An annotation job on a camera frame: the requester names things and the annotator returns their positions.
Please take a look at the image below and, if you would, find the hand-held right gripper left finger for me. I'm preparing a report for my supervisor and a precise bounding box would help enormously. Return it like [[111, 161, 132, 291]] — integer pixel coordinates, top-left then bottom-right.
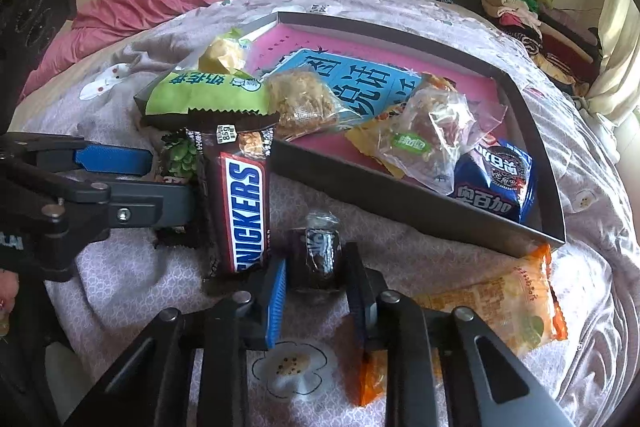
[[65, 259, 289, 427]]

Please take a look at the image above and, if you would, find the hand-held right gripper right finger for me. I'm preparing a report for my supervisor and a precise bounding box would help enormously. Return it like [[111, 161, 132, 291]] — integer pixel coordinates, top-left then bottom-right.
[[344, 243, 576, 427]]

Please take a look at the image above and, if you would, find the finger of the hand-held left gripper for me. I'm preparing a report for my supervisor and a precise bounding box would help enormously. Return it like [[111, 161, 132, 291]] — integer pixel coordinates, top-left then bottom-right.
[[0, 134, 154, 180], [0, 167, 201, 284]]

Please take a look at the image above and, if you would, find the small dark snack packet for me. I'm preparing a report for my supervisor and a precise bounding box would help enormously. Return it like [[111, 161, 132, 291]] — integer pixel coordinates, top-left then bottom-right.
[[289, 212, 346, 293]]

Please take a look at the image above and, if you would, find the brown chocolate bar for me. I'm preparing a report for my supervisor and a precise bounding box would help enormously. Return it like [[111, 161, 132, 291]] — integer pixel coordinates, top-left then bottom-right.
[[187, 124, 278, 295]]

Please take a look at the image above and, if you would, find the dark cardboard tray box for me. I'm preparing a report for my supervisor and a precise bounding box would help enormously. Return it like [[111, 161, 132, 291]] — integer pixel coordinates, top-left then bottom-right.
[[134, 11, 567, 250]]

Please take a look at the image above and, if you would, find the green snack packet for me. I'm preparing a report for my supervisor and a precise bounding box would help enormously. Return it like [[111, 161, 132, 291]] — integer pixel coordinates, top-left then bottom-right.
[[140, 68, 276, 130]]

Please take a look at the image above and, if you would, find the pale yellow snack packet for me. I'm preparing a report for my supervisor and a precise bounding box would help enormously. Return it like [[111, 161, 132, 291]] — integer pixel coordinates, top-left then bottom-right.
[[200, 27, 256, 75]]

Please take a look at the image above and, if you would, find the clear puffed rice snack packet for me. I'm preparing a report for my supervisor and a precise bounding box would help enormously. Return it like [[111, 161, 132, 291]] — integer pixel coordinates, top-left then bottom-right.
[[262, 68, 361, 142]]

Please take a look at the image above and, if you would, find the clear packet with red snack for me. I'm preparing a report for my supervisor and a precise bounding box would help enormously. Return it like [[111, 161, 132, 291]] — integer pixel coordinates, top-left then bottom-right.
[[375, 87, 508, 195]]

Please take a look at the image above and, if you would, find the black packet with green print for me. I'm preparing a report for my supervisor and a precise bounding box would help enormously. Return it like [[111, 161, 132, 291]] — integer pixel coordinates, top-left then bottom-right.
[[152, 129, 208, 250]]

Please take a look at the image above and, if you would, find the orange snack packet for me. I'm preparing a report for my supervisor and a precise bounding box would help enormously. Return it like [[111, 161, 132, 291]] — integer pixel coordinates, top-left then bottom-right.
[[357, 243, 568, 408]]

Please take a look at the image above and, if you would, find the black speaker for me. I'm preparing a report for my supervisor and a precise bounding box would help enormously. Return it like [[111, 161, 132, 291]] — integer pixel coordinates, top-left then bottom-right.
[[0, 0, 78, 72]]

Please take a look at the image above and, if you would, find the blue snack packet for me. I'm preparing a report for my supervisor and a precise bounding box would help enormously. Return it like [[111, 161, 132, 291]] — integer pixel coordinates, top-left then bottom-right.
[[447, 134, 536, 223]]

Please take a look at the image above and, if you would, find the printed lilac duvet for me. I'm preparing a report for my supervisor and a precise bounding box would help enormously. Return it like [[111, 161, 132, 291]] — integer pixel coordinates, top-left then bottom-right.
[[10, 0, 640, 427]]

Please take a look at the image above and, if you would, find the pile of folded clothes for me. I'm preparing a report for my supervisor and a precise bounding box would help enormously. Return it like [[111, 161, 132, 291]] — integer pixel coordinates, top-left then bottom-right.
[[480, 0, 603, 98]]

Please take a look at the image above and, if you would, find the cream curtain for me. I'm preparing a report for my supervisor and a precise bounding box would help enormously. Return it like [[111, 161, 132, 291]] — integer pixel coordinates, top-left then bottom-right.
[[582, 0, 640, 128]]

